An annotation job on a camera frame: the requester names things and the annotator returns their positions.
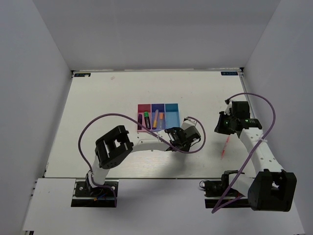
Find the blue label corner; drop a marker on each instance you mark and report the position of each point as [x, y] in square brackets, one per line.
[229, 73]
[82, 74]

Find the orange cap white highlighter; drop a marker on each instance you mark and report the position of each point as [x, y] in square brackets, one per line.
[160, 121]

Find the orange cap pink highlighter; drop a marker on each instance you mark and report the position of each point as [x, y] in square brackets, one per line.
[155, 121]

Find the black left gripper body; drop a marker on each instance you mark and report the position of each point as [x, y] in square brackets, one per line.
[186, 147]

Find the blue label left corner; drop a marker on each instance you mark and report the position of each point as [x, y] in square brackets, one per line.
[82, 74]

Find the purple cap black highlighter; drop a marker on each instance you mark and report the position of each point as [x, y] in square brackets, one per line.
[139, 121]

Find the dark blue storage bin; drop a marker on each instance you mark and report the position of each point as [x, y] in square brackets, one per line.
[161, 108]

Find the pink storage bin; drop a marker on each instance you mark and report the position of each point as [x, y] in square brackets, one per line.
[141, 108]

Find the blue label right corner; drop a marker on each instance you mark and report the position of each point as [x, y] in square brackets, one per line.
[229, 73]

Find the light blue storage bin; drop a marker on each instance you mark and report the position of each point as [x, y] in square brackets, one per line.
[172, 115]

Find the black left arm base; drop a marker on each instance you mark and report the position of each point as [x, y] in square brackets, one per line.
[91, 198]

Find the green cap black highlighter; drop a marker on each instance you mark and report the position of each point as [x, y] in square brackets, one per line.
[147, 120]

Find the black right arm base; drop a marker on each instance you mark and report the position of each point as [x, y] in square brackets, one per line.
[214, 190]

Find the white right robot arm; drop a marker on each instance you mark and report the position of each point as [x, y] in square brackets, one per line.
[272, 188]

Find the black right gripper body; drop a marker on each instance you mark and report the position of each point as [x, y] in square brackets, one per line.
[230, 119]

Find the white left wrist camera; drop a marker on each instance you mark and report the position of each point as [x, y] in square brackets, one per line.
[187, 122]

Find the thin pink pen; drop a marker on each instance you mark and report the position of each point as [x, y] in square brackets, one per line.
[225, 146]

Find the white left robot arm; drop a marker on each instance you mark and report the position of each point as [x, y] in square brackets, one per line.
[113, 147]

